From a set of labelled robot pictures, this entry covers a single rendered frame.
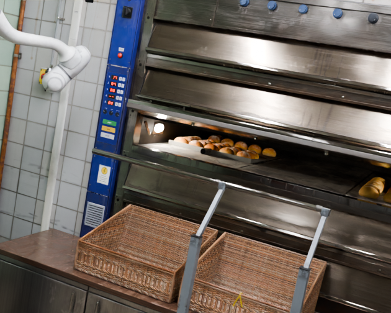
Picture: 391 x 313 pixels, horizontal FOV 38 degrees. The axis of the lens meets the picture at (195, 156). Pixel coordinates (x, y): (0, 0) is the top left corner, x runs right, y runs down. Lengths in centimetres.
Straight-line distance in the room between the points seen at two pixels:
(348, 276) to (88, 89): 176
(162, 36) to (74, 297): 145
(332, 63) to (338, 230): 82
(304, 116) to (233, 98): 39
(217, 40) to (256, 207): 90
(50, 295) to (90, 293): 24
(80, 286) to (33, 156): 107
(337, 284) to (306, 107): 89
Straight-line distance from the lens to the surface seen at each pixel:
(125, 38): 326
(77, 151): 344
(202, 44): 309
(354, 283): 297
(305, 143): 274
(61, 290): 296
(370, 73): 285
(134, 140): 327
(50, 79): 292
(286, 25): 297
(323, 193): 290
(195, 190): 310
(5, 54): 366
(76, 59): 296
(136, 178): 324
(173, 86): 314
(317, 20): 294
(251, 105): 296
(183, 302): 257
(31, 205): 368
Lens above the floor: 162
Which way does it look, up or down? 8 degrees down
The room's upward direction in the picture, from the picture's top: 10 degrees clockwise
